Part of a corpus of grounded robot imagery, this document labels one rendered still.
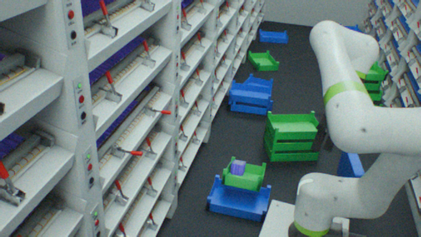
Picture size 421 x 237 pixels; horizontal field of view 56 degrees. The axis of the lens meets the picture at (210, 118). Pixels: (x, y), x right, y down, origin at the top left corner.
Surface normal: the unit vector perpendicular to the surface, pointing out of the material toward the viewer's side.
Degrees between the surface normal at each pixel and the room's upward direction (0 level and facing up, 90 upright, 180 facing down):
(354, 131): 65
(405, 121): 33
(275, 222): 2
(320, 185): 10
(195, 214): 0
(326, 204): 87
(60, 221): 17
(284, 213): 2
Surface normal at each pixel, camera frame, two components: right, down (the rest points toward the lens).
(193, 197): 0.06, -0.86
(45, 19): -0.24, 0.48
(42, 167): 0.33, -0.77
